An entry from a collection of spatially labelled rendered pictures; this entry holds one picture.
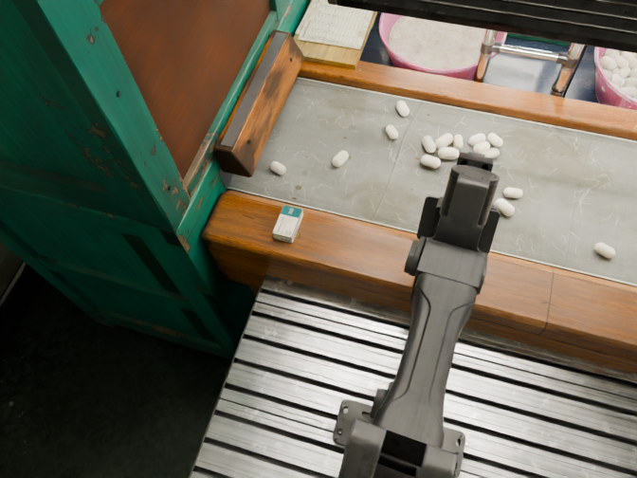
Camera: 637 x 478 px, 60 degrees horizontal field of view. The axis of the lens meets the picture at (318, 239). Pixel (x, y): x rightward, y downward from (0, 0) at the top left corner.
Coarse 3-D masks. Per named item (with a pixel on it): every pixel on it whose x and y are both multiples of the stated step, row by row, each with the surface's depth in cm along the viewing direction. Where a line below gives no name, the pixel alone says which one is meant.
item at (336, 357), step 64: (256, 320) 98; (320, 320) 97; (384, 320) 98; (256, 384) 93; (320, 384) 94; (384, 384) 91; (448, 384) 91; (512, 384) 90; (576, 384) 90; (256, 448) 88; (320, 448) 87; (512, 448) 85; (576, 448) 85
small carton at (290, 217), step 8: (288, 208) 95; (296, 208) 95; (280, 216) 95; (288, 216) 95; (296, 216) 94; (280, 224) 94; (288, 224) 94; (296, 224) 94; (272, 232) 93; (280, 232) 93; (288, 232) 93; (296, 232) 95; (288, 240) 94
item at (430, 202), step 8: (432, 200) 76; (424, 208) 77; (432, 208) 77; (424, 216) 77; (432, 216) 77; (488, 216) 75; (496, 216) 75; (424, 224) 78; (488, 224) 75; (496, 224) 75; (424, 232) 78; (432, 232) 78; (488, 232) 76; (488, 240) 76; (480, 248) 77; (488, 248) 76
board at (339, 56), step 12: (312, 0) 122; (372, 24) 118; (300, 48) 115; (312, 48) 115; (324, 48) 114; (336, 48) 114; (348, 48) 114; (360, 48) 114; (312, 60) 114; (324, 60) 113; (336, 60) 113; (348, 60) 112
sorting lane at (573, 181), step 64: (320, 128) 109; (384, 128) 108; (448, 128) 107; (512, 128) 106; (256, 192) 103; (320, 192) 102; (384, 192) 101; (576, 192) 98; (512, 256) 93; (576, 256) 92
